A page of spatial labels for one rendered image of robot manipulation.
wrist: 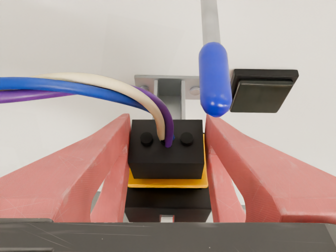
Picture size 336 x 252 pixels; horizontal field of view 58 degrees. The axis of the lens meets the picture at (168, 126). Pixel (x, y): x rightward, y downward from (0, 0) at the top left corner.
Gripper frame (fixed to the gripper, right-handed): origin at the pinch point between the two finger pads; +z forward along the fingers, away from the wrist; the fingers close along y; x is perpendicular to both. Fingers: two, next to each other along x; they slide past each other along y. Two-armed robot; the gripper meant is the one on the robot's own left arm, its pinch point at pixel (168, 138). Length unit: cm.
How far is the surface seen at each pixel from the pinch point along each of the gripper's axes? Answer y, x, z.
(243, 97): -5.0, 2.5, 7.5
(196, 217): -1.4, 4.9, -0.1
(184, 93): -1.0, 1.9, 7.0
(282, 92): -7.3, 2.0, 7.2
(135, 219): 1.7, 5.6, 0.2
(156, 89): 0.7, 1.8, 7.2
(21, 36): 8.2, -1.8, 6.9
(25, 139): 13.2, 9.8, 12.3
